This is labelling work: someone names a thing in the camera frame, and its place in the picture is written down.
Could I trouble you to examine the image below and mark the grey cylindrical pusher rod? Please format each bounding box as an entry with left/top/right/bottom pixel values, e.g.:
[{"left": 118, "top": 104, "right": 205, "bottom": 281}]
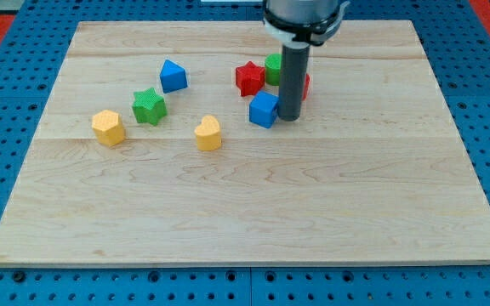
[{"left": 278, "top": 46, "right": 310, "bottom": 122}]

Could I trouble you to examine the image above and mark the blue cube block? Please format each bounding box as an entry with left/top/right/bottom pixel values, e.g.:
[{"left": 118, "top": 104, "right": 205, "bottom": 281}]
[{"left": 248, "top": 91, "right": 278, "bottom": 128}]

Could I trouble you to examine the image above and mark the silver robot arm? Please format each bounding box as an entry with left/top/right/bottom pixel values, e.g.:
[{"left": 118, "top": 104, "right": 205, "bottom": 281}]
[{"left": 262, "top": 0, "right": 350, "bottom": 122}]

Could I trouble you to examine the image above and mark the red star block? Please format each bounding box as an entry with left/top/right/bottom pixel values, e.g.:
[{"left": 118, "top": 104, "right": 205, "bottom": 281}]
[{"left": 235, "top": 61, "right": 265, "bottom": 97}]

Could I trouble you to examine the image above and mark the green star block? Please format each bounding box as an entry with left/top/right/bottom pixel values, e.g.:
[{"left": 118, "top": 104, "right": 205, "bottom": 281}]
[{"left": 132, "top": 88, "right": 168, "bottom": 126}]

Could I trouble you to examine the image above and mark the red block behind rod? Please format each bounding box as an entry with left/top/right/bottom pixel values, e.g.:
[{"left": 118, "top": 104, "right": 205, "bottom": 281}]
[{"left": 302, "top": 73, "right": 311, "bottom": 101}]

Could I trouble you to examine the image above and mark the green cylinder block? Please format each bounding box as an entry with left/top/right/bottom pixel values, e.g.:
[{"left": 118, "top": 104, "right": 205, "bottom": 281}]
[{"left": 265, "top": 53, "right": 282, "bottom": 86}]

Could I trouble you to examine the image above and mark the yellow heart block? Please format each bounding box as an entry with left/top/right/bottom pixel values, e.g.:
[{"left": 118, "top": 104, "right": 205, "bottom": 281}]
[{"left": 194, "top": 115, "right": 222, "bottom": 151}]

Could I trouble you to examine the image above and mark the blue triangular prism block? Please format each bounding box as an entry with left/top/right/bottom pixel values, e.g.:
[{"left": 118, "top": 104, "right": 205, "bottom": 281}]
[{"left": 159, "top": 59, "right": 188, "bottom": 94}]

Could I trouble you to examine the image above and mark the light wooden board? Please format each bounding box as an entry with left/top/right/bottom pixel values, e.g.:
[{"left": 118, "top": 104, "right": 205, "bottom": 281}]
[{"left": 0, "top": 20, "right": 490, "bottom": 268}]

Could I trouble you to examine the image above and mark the yellow hexagon block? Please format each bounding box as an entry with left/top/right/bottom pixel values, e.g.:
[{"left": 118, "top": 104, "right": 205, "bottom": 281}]
[{"left": 92, "top": 110, "right": 126, "bottom": 147}]

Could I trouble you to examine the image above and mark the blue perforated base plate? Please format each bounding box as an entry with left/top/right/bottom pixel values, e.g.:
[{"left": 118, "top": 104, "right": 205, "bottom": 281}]
[{"left": 0, "top": 0, "right": 490, "bottom": 305}]

